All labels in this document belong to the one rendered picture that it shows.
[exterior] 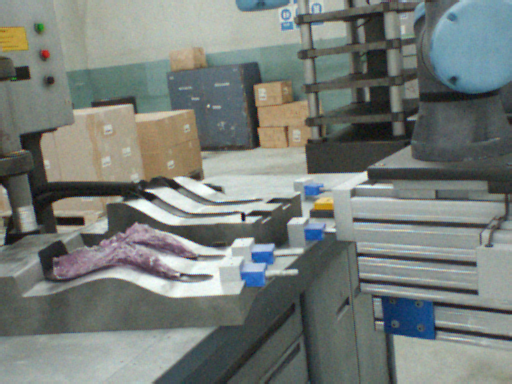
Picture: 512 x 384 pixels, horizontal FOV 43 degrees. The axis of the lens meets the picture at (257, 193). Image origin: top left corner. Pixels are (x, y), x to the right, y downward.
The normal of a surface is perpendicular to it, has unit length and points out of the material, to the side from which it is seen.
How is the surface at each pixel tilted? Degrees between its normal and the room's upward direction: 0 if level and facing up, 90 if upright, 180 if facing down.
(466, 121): 72
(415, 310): 90
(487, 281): 90
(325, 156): 90
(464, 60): 98
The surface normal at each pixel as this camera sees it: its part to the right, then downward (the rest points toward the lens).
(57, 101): 0.89, -0.01
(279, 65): -0.49, 0.25
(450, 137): -0.47, -0.06
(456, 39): -0.09, 0.35
